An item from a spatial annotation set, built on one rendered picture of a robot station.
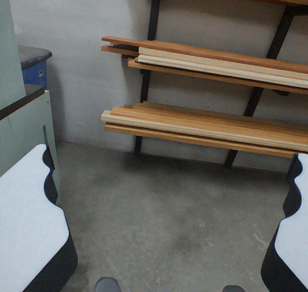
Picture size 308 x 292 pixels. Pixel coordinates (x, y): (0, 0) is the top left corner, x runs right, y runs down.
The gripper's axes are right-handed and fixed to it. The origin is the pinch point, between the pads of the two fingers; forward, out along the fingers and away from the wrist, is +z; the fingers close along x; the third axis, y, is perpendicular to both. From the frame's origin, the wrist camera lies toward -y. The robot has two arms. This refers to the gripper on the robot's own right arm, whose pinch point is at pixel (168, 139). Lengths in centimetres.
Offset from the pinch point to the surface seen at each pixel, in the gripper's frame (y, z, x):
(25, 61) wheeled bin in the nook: 18, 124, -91
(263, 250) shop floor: 135, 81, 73
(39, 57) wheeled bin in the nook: 18, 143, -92
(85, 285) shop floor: 119, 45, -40
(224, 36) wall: 5, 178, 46
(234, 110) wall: 69, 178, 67
